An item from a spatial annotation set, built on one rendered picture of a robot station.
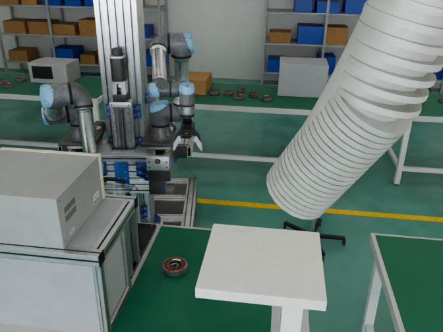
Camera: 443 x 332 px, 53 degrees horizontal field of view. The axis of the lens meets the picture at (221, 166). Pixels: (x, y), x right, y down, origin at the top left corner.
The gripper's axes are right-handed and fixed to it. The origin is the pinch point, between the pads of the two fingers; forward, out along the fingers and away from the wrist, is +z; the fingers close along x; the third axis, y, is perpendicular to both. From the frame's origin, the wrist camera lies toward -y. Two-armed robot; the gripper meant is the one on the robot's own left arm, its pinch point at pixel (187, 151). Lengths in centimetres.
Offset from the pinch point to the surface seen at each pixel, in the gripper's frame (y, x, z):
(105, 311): -85, 25, 28
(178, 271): -50, 2, 37
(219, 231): -82, -16, -5
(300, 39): 555, -153, 31
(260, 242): -88, -30, -5
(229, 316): -74, -21, 40
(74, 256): -83, 34, 5
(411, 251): -29, -112, 40
